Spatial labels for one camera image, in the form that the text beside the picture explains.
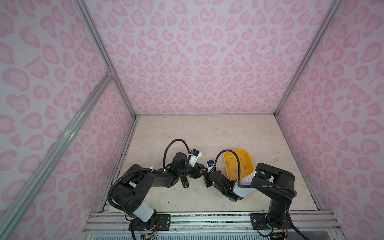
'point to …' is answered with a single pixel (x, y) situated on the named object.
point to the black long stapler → (184, 182)
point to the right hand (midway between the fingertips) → (204, 172)
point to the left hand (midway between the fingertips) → (207, 167)
